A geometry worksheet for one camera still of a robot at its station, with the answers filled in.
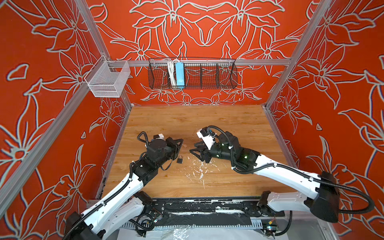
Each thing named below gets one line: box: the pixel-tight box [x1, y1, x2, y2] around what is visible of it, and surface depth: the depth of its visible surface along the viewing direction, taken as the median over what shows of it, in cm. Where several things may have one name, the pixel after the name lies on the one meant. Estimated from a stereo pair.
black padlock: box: [176, 155, 183, 164], surface depth 92 cm
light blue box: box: [175, 62, 185, 86], surface depth 92 cm
